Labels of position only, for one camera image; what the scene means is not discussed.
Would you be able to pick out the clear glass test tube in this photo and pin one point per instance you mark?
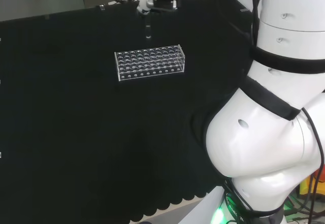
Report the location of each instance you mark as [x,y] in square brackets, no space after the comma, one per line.
[148,28]

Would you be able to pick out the clear plastic test tube rack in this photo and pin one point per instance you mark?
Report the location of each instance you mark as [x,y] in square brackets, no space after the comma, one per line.
[149,62]

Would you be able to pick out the clear cloth clip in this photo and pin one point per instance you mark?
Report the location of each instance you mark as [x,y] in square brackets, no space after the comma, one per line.
[100,7]
[245,10]

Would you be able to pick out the black bench cloth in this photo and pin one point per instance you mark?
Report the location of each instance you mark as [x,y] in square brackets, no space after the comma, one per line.
[76,120]

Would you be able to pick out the yellow stop button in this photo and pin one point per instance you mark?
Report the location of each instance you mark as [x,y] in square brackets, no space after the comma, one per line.
[306,184]

